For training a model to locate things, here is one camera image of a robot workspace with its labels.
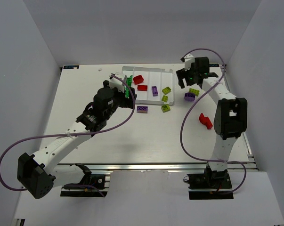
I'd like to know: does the lime 2x4 brick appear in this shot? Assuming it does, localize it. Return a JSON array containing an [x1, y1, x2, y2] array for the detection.
[[188, 88, 200, 97]]

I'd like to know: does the green 2x4 brick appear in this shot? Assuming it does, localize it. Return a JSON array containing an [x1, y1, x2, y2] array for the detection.
[[124, 75, 133, 98]]

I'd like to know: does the red 2x4 brick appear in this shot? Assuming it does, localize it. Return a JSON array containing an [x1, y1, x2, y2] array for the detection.
[[137, 85, 148, 91]]

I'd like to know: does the lime 2x2 brick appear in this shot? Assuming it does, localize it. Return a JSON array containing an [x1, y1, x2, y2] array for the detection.
[[162, 87, 171, 95]]

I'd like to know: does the red flower brick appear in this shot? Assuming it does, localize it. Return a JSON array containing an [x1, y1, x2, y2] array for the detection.
[[133, 75, 144, 85]]

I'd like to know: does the purple curved brick with print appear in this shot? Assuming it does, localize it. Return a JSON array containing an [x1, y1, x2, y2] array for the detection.
[[151, 86, 158, 97]]

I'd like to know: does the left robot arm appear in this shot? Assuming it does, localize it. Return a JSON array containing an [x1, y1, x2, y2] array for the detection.
[[17, 79, 137, 199]]

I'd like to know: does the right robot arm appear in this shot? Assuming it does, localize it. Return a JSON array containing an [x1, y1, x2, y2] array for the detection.
[[176, 54, 247, 180]]

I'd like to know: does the purple rounded brick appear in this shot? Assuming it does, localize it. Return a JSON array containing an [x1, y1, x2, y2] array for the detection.
[[184, 92, 195, 102]]

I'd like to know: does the purple 2x3 brick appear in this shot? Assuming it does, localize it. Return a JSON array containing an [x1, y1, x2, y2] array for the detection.
[[137, 106, 148, 113]]

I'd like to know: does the white divided sorting tray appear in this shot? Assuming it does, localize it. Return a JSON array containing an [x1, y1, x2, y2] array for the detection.
[[122, 66, 175, 105]]

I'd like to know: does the red stepped brick right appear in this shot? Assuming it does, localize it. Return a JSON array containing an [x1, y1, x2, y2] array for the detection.
[[199, 113, 213, 129]]

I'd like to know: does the dark label sticker left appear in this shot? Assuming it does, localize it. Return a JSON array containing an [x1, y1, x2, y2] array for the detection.
[[63, 65, 79, 70]]

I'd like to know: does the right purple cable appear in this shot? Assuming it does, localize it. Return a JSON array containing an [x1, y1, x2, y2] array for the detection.
[[180, 48, 247, 194]]

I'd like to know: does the purple cable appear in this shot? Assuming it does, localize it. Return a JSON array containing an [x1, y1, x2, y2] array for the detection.
[[0, 73, 136, 197], [180, 48, 247, 194]]

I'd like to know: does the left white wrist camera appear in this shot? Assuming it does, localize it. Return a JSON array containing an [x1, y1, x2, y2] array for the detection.
[[109, 72, 127, 93]]

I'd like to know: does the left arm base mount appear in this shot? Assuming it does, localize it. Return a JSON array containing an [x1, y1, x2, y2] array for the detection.
[[60, 163, 108, 198]]

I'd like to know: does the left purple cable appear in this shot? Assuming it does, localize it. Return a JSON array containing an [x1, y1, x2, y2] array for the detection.
[[0, 73, 136, 197]]

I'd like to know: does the aluminium table frame rail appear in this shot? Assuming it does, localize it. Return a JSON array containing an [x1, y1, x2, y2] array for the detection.
[[33, 65, 260, 171]]

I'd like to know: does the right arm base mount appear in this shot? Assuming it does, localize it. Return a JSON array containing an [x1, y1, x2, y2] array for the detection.
[[183, 168, 234, 200]]

